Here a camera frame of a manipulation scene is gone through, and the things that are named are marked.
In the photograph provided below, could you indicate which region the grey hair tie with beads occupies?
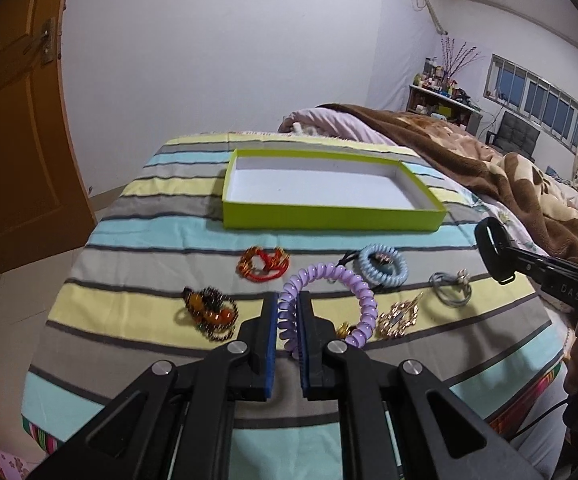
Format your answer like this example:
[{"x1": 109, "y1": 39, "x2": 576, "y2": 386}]
[{"x1": 428, "y1": 268, "x2": 472, "y2": 309}]

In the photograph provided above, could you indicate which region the amber beaded hair tie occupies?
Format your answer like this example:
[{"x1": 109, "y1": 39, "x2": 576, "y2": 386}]
[{"x1": 174, "y1": 285, "x2": 240, "y2": 344}]

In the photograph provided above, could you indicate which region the purple spiral hair tie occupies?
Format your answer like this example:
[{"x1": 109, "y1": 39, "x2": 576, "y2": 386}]
[{"x1": 276, "y1": 262, "x2": 379, "y2": 359}]

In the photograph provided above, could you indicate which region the light blue spiral hair tie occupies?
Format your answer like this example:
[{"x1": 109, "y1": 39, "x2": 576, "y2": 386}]
[{"x1": 356, "y1": 242, "x2": 411, "y2": 288}]

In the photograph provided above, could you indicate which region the red knotted cord bracelet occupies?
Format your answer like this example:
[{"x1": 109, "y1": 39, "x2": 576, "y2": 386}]
[{"x1": 236, "y1": 245, "x2": 291, "y2": 283}]

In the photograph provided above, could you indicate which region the black cord pink charm tie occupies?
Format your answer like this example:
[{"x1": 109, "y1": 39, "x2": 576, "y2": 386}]
[{"x1": 338, "y1": 250, "x2": 394, "y2": 292}]

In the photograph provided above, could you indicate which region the brown patterned blanket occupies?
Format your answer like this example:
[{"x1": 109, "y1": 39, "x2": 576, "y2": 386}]
[{"x1": 326, "y1": 104, "x2": 578, "y2": 264}]

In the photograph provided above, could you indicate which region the black chair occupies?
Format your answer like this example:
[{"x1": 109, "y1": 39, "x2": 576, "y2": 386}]
[{"x1": 485, "y1": 110, "x2": 540, "y2": 162}]

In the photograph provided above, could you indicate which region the striped bed sheet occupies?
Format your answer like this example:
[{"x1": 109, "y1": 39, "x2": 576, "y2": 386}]
[{"x1": 21, "y1": 133, "x2": 566, "y2": 479}]

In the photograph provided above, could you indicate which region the window with bars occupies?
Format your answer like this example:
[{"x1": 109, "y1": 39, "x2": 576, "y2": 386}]
[{"x1": 483, "y1": 54, "x2": 578, "y2": 153}]

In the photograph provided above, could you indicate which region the cluttered wooden shelf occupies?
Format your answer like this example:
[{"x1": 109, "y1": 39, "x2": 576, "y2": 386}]
[{"x1": 406, "y1": 58, "x2": 482, "y2": 136}]

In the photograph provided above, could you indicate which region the lime green shallow box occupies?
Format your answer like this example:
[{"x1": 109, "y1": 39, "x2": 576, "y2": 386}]
[{"x1": 222, "y1": 148, "x2": 446, "y2": 232}]

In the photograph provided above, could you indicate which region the dried branch bouquet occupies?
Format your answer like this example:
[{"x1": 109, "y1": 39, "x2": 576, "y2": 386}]
[{"x1": 441, "y1": 35, "x2": 481, "y2": 79}]

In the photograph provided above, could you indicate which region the pink quilt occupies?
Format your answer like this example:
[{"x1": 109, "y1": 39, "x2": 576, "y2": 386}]
[{"x1": 278, "y1": 107, "x2": 396, "y2": 146}]

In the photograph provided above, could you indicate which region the orange wooden door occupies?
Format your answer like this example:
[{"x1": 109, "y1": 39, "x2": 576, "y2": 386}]
[{"x1": 0, "y1": 0, "x2": 95, "y2": 273}]

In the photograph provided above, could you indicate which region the door hinge latch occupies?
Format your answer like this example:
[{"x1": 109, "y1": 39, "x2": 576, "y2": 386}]
[{"x1": 22, "y1": 16, "x2": 58, "y2": 65}]

